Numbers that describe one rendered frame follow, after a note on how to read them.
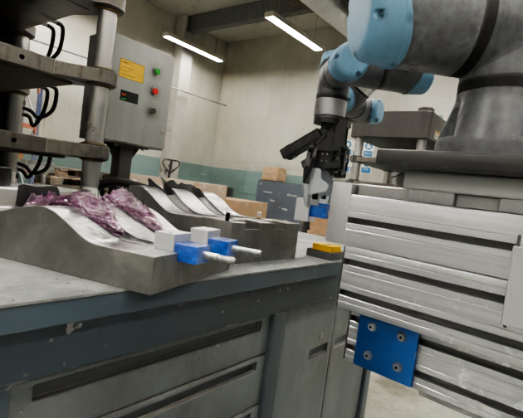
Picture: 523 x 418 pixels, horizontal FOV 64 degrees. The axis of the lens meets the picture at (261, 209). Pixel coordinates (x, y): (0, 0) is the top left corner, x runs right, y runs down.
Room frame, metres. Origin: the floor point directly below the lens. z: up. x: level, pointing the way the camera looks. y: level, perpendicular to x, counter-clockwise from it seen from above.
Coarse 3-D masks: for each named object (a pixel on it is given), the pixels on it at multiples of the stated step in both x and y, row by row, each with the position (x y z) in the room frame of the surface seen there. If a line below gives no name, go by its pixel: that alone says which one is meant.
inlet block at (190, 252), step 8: (160, 232) 0.64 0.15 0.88; (168, 232) 0.64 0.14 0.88; (176, 232) 0.66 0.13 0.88; (184, 232) 0.67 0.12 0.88; (160, 240) 0.64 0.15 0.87; (168, 240) 0.64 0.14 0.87; (176, 240) 0.64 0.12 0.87; (184, 240) 0.66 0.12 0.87; (160, 248) 0.64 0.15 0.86; (168, 248) 0.63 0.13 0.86; (176, 248) 0.63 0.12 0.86; (184, 248) 0.63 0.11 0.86; (192, 248) 0.62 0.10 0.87; (200, 248) 0.63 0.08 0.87; (208, 248) 0.65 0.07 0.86; (184, 256) 0.63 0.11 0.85; (192, 256) 0.62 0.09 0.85; (200, 256) 0.63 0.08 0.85; (208, 256) 0.63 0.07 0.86; (216, 256) 0.63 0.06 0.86; (224, 256) 0.62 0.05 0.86; (192, 264) 0.62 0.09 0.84; (232, 264) 0.62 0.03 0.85
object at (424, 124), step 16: (384, 112) 4.83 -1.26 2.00; (400, 112) 4.71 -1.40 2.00; (416, 112) 4.61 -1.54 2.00; (432, 112) 4.53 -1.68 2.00; (352, 128) 5.07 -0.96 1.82; (368, 128) 4.93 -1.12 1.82; (384, 128) 4.81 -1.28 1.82; (400, 128) 4.70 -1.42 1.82; (416, 128) 4.59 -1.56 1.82; (432, 128) 4.56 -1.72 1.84; (384, 144) 5.40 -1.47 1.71; (400, 144) 5.22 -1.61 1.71; (416, 144) 5.05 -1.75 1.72; (432, 144) 4.89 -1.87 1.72; (352, 160) 5.05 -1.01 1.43; (368, 160) 4.93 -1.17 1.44; (352, 176) 5.06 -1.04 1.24; (384, 176) 5.90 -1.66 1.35; (400, 176) 5.96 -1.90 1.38
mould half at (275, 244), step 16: (144, 192) 1.05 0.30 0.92; (160, 192) 1.07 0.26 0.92; (176, 192) 1.12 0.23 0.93; (208, 192) 1.25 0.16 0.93; (160, 208) 1.01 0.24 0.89; (176, 208) 1.03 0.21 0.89; (192, 208) 1.08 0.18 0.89; (224, 208) 1.19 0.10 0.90; (176, 224) 0.97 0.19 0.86; (192, 224) 0.94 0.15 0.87; (208, 224) 0.90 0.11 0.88; (224, 224) 0.88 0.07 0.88; (240, 224) 0.88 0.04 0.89; (272, 224) 0.98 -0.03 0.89; (288, 224) 1.03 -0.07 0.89; (240, 240) 0.89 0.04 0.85; (256, 240) 0.93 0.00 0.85; (272, 240) 0.98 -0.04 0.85; (288, 240) 1.04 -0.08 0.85; (240, 256) 0.90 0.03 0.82; (256, 256) 0.94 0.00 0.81; (272, 256) 0.99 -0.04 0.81; (288, 256) 1.04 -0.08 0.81
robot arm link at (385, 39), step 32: (352, 0) 0.56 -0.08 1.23; (384, 0) 0.47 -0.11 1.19; (416, 0) 0.47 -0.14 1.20; (448, 0) 0.48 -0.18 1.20; (480, 0) 0.48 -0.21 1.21; (352, 32) 0.55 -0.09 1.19; (384, 32) 0.49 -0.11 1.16; (416, 32) 0.48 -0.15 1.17; (448, 32) 0.48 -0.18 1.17; (384, 64) 0.53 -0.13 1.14; (416, 64) 0.52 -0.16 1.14; (448, 64) 0.51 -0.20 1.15
